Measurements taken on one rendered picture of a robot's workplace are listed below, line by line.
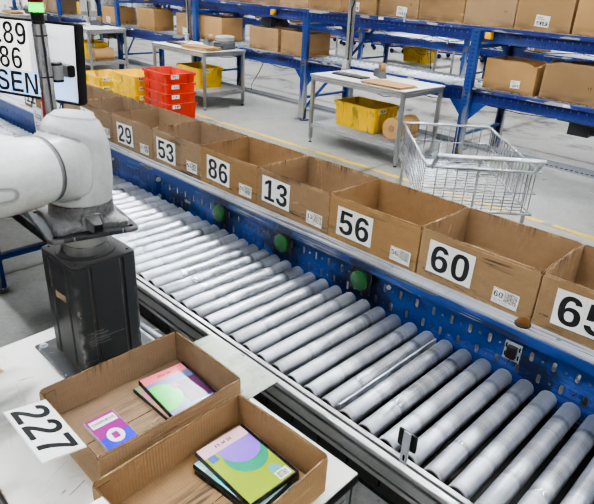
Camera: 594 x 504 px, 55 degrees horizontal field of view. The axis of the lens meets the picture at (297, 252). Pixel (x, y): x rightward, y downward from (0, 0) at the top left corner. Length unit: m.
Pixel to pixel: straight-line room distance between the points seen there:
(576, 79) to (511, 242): 4.19
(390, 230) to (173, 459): 1.02
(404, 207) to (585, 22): 4.39
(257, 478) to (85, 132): 0.86
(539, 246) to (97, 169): 1.37
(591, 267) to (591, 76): 4.23
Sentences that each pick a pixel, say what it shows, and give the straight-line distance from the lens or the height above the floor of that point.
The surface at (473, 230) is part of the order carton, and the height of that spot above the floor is 0.97.
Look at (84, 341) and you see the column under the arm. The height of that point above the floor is 0.86.
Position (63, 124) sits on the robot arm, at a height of 1.42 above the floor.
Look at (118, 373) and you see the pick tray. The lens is 1.57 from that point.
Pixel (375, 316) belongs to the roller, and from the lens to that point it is 1.92.
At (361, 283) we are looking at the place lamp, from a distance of 1.96.
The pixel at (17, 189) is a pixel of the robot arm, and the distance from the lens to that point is 1.32.
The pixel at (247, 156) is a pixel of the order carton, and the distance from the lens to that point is 2.80.
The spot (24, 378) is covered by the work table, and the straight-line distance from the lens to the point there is 1.71.
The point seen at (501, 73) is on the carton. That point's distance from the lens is 6.43.
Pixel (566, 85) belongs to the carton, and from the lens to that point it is 6.16.
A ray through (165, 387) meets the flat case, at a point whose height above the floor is 0.78.
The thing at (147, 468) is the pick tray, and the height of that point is 0.80.
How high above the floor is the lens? 1.74
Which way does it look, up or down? 26 degrees down
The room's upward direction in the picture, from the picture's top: 3 degrees clockwise
